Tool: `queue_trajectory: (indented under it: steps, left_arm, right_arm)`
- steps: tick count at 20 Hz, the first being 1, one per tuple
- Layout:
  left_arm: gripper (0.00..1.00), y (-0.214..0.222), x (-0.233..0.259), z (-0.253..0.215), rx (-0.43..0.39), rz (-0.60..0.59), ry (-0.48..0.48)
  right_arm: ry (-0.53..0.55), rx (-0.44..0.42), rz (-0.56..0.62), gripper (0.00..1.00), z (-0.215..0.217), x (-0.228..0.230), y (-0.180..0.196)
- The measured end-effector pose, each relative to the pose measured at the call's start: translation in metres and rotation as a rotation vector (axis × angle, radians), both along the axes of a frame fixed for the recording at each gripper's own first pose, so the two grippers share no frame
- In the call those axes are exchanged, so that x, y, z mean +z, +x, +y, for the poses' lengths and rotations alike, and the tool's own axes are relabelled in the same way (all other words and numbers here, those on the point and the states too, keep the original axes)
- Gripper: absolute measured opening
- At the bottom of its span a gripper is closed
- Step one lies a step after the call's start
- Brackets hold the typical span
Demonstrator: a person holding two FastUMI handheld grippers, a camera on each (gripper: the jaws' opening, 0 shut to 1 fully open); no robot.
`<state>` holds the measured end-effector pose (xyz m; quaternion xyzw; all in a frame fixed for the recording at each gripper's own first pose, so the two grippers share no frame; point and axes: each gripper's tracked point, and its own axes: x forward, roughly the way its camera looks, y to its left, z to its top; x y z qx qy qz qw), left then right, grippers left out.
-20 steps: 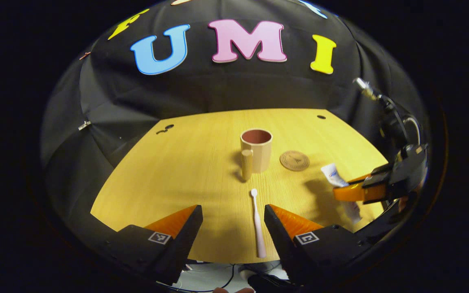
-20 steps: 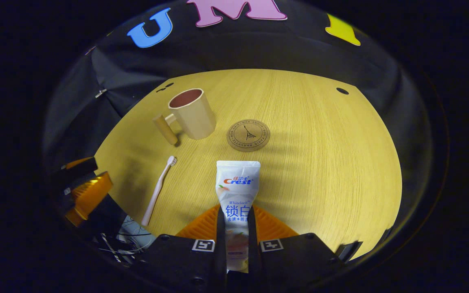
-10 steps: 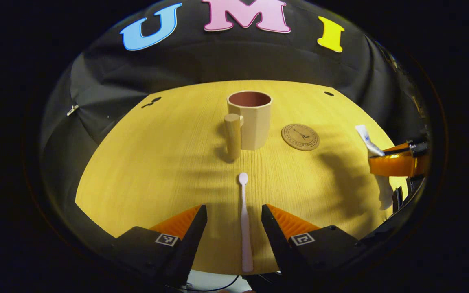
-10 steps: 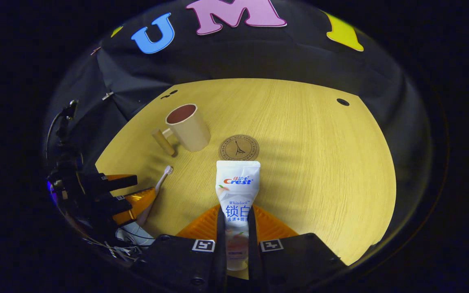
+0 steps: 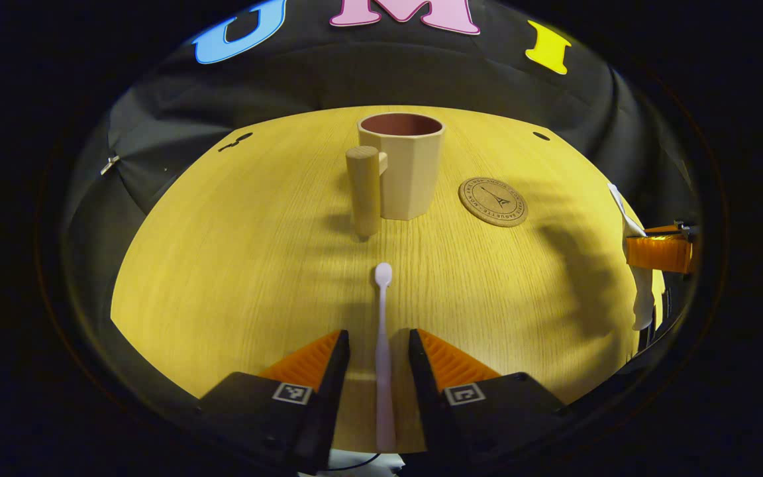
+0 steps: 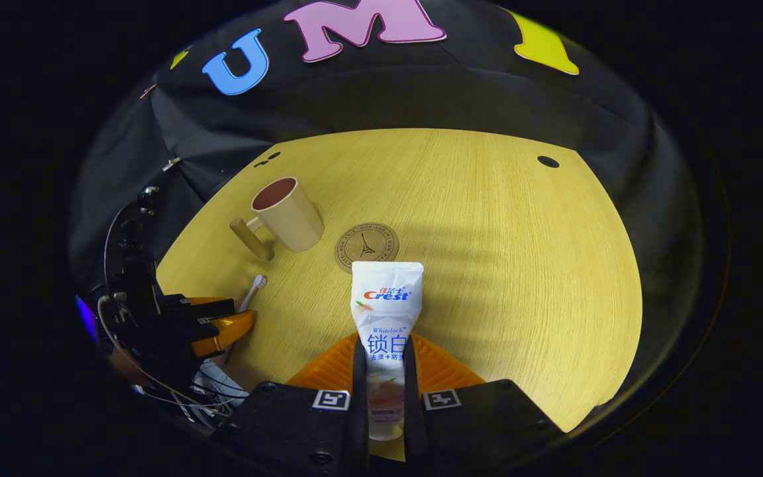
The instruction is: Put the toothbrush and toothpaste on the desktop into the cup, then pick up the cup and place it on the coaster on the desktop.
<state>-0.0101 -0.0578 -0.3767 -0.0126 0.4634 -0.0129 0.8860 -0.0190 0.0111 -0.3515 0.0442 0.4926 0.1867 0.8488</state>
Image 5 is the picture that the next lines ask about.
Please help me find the white toothpaste tube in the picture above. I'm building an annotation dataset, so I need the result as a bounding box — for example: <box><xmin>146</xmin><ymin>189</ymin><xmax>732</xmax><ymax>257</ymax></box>
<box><xmin>608</xmin><ymin>184</ymin><xmax>656</xmax><ymax>331</ymax></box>

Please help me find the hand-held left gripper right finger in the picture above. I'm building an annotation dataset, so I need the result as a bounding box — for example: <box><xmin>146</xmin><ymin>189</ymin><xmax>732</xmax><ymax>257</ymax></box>
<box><xmin>409</xmin><ymin>329</ymin><xmax>571</xmax><ymax>464</ymax></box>

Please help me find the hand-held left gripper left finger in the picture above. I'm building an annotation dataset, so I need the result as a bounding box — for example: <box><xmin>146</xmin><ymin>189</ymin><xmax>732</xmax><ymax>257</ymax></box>
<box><xmin>196</xmin><ymin>330</ymin><xmax>350</xmax><ymax>474</ymax></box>

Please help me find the round cork coaster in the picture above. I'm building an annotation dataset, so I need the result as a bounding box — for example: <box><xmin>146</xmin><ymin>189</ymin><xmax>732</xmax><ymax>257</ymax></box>
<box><xmin>458</xmin><ymin>177</ymin><xmax>529</xmax><ymax>228</ymax></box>

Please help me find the black backdrop cloth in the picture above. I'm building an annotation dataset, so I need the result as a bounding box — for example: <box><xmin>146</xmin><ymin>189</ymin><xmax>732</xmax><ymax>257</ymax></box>
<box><xmin>64</xmin><ymin>0</ymin><xmax>695</xmax><ymax>372</ymax></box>

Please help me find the beige cup with wooden handle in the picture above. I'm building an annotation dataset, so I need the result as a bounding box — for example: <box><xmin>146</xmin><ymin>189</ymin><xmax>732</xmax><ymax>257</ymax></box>
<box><xmin>346</xmin><ymin>113</ymin><xmax>446</xmax><ymax>239</ymax></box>

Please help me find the white toothbrush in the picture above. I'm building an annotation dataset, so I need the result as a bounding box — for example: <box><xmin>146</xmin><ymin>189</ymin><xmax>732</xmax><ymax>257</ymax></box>
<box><xmin>374</xmin><ymin>262</ymin><xmax>397</xmax><ymax>452</ymax></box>

